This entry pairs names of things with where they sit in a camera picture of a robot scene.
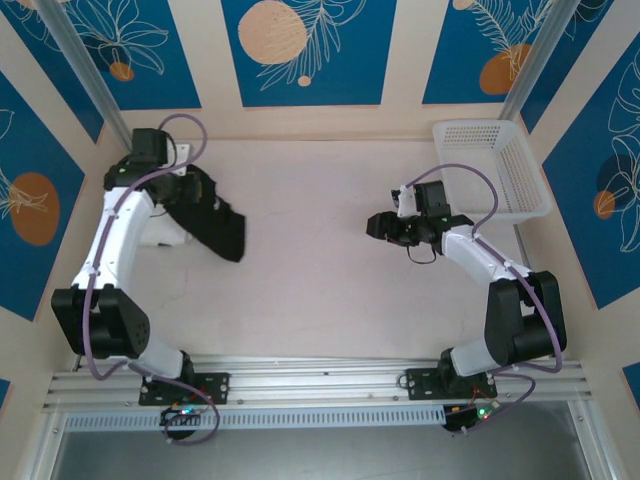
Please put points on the aluminium frame post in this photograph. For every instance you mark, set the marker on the aluminium frame post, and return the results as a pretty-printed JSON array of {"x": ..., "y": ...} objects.
[
  {"x": 537, "y": 60},
  {"x": 89, "y": 75}
]

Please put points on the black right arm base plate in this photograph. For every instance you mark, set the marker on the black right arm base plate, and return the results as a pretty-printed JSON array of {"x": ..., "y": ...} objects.
[{"x": 425, "y": 382}]

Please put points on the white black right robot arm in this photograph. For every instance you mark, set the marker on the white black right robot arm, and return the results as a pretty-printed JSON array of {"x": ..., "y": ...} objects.
[{"x": 520, "y": 330}]

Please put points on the black t-shirt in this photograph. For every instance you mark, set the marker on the black t-shirt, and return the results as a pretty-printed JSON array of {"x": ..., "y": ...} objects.
[{"x": 215, "y": 230}]

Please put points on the folded white t-shirt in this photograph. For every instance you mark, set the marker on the folded white t-shirt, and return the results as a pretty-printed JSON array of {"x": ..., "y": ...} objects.
[{"x": 160, "y": 235}]

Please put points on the small controller board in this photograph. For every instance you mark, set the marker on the small controller board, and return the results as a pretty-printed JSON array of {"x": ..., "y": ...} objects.
[
  {"x": 180, "y": 414},
  {"x": 470, "y": 417}
]

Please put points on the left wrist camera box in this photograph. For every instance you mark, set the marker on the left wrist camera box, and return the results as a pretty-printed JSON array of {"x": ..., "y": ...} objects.
[{"x": 181, "y": 152}]

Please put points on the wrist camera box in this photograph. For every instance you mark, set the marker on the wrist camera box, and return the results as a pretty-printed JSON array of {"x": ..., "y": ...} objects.
[
  {"x": 406, "y": 202},
  {"x": 181, "y": 152}
]

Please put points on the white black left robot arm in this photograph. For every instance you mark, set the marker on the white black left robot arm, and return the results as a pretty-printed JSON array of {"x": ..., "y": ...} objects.
[{"x": 115, "y": 325}]

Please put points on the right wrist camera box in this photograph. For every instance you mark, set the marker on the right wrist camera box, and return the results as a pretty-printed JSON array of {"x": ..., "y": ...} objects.
[{"x": 406, "y": 202}]

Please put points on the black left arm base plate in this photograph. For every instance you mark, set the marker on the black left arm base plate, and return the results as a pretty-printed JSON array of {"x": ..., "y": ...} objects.
[{"x": 215, "y": 387}]

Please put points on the long aluminium base rail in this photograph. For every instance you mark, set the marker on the long aluminium base rail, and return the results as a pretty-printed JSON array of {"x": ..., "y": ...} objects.
[{"x": 325, "y": 385}]

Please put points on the white plastic mesh basket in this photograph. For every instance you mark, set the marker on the white plastic mesh basket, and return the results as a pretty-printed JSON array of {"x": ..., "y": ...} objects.
[{"x": 520, "y": 170}]

